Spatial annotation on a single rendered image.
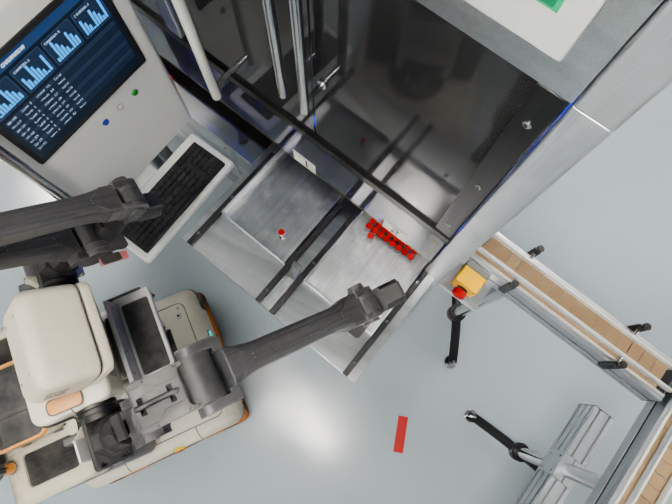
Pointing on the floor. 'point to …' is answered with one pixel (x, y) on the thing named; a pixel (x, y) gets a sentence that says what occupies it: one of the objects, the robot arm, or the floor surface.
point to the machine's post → (571, 135)
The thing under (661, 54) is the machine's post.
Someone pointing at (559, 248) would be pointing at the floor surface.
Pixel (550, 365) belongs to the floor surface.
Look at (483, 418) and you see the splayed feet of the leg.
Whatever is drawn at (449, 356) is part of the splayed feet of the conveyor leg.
